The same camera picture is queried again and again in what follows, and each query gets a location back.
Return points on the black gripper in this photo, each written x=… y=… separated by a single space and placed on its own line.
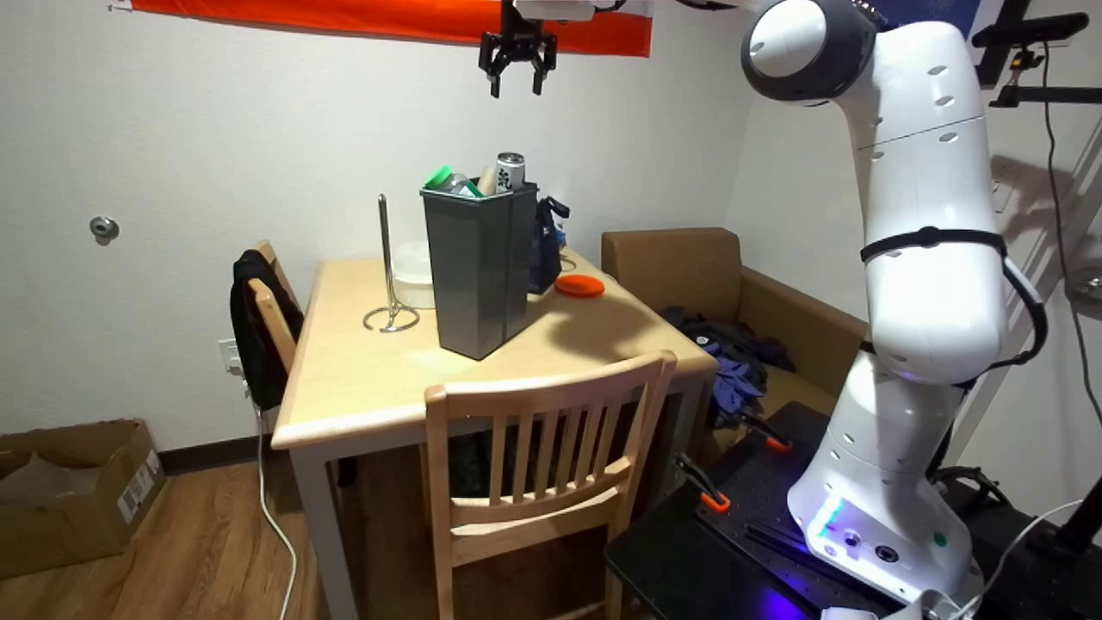
x=519 y=40

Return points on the clear plastic bottle green cap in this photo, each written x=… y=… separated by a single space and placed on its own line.
x=450 y=182

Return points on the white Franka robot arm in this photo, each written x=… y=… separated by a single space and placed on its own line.
x=930 y=230

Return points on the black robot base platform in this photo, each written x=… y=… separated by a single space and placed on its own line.
x=711 y=564

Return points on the grey plastic trash bin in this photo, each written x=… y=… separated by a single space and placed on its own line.
x=476 y=270

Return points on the cardboard tube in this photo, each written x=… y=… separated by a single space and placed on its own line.
x=488 y=182

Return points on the orange round disc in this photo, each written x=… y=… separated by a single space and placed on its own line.
x=580 y=287

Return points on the metal paper towel holder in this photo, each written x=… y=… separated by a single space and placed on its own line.
x=383 y=252

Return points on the wooden chair with jacket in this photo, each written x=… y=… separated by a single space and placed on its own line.
x=277 y=314

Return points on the light wooden table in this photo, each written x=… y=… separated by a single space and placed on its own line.
x=345 y=379

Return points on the dark clothes pile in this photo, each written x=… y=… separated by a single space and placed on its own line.
x=733 y=356

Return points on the brown sofa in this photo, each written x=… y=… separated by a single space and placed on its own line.
x=792 y=314

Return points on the black jacket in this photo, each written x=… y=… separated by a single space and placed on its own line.
x=256 y=347

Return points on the slatted wooden chair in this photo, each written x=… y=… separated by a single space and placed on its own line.
x=539 y=504

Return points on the orange black clamp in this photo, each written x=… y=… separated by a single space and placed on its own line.
x=781 y=445
x=714 y=501

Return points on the brown cardboard box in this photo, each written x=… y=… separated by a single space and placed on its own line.
x=70 y=493

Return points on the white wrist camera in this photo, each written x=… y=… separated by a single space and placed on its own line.
x=551 y=9

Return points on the orange wall banner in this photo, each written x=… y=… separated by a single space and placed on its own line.
x=345 y=19

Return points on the framed wall picture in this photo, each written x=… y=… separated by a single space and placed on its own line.
x=942 y=13

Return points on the round metal wall knob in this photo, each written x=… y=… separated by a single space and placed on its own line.
x=106 y=230

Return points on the black camera stand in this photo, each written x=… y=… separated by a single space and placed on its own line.
x=1028 y=35

